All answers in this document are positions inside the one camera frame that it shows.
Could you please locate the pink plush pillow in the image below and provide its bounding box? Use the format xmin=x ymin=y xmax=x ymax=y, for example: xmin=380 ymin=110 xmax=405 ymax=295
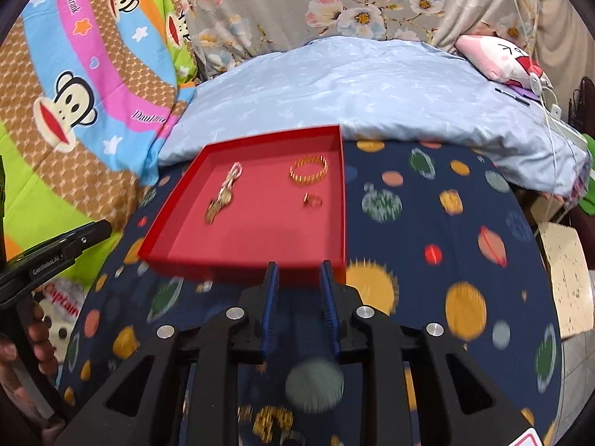
xmin=454 ymin=34 xmax=554 ymax=89

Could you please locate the black pen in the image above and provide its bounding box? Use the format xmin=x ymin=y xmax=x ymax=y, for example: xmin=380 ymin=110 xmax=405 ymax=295
xmin=495 ymin=87 xmax=531 ymax=107

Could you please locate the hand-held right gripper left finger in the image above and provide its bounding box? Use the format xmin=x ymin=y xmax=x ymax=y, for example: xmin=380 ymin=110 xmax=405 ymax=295
xmin=56 ymin=261 xmax=280 ymax=446

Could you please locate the red tray box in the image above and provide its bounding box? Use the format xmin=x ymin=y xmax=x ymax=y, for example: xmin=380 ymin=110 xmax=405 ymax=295
xmin=138 ymin=125 xmax=347 ymax=287

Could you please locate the light blue pillow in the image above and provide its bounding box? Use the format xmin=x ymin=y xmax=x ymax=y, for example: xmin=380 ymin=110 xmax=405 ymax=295
xmin=157 ymin=36 xmax=587 ymax=198

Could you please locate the gold bracelet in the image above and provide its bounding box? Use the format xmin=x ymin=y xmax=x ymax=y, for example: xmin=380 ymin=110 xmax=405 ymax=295
xmin=290 ymin=155 xmax=329 ymax=187

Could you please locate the cream speckled stool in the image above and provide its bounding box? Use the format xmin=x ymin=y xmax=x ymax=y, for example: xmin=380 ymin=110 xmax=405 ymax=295
xmin=537 ymin=222 xmax=594 ymax=341

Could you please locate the white cable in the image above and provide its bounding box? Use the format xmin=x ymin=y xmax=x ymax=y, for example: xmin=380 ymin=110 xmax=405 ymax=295
xmin=499 ymin=0 xmax=587 ymax=196

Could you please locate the gold pendant necklace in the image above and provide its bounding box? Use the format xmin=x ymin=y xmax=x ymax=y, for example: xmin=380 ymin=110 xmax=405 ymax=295
xmin=205 ymin=162 xmax=244 ymax=225

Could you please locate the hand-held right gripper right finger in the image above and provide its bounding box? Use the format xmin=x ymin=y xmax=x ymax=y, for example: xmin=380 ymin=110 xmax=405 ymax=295
xmin=320 ymin=260 xmax=535 ymax=446

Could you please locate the purple cloth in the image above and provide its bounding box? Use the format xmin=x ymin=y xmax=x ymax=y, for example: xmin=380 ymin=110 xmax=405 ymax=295
xmin=506 ymin=80 xmax=536 ymax=102

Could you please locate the navy planet printed blanket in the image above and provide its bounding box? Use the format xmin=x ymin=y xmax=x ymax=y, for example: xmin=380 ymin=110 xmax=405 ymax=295
xmin=58 ymin=138 xmax=563 ymax=446

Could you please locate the grey floral sheet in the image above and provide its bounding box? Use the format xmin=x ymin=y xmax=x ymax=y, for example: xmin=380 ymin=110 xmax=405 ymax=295
xmin=179 ymin=0 xmax=542 ymax=82

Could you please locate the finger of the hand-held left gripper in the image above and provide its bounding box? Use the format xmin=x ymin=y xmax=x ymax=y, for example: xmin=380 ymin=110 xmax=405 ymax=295
xmin=59 ymin=220 xmax=113 ymax=262

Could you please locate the person's left hand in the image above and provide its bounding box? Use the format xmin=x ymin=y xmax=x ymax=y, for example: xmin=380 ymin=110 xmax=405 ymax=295
xmin=0 ymin=303 xmax=63 ymax=428

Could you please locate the monkey printed blanket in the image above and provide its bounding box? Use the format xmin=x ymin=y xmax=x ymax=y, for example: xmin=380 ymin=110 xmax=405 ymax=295
xmin=0 ymin=0 xmax=198 ymax=349

